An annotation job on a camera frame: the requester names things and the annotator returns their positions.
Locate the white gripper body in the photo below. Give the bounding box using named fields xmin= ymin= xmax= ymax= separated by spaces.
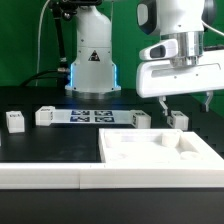
xmin=136 ymin=39 xmax=224 ymax=98

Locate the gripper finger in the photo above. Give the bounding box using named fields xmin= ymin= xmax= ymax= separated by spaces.
xmin=204 ymin=91 xmax=214 ymax=112
xmin=158 ymin=96 xmax=168 ymax=116

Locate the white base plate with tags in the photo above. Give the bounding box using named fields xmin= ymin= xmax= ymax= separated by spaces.
xmin=52 ymin=109 xmax=132 ymax=124

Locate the white square tabletop part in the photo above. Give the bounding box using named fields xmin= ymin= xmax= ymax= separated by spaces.
xmin=98 ymin=129 xmax=223 ymax=164

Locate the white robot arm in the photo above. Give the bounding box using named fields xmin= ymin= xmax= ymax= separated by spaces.
xmin=66 ymin=0 xmax=224 ymax=99

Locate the white cable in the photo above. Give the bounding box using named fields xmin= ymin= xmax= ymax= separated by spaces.
xmin=35 ymin=0 xmax=52 ymax=88

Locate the white L-shaped fence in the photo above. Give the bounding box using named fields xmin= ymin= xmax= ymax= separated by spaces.
xmin=0 ymin=131 xmax=224 ymax=190

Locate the black cable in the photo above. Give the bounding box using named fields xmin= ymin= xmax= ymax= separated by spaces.
xmin=20 ymin=68 xmax=72 ymax=88

